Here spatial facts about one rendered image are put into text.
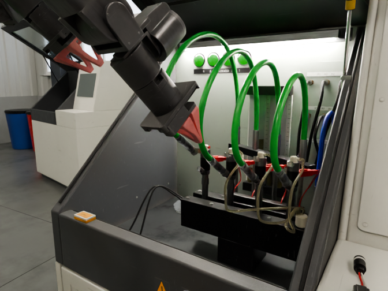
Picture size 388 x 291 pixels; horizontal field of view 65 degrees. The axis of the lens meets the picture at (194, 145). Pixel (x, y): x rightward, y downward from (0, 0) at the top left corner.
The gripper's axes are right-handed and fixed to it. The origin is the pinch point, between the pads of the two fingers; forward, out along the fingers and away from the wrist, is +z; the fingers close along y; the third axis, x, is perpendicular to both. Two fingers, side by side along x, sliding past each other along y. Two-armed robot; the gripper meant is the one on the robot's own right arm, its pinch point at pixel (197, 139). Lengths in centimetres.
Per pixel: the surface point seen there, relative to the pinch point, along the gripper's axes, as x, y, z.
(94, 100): 294, 91, 71
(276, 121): -8.2, 10.8, 7.0
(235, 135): -0.9, 6.6, 6.8
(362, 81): -15.9, 30.4, 15.8
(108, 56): 532, 257, 109
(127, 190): 50, -6, 26
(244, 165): 0.2, 4.8, 14.8
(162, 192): 55, 3, 42
